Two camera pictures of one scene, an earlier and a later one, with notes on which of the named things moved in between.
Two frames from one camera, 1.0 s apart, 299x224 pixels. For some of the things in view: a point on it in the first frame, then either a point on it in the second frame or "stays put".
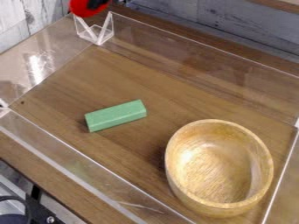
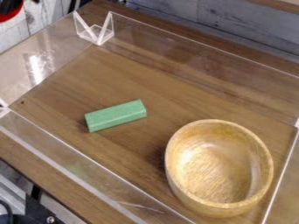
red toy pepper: (79, 9) -> (8, 17)
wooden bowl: (219, 166) stays put
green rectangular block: (116, 115) stays put
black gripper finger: (96, 3) -> (8, 5)
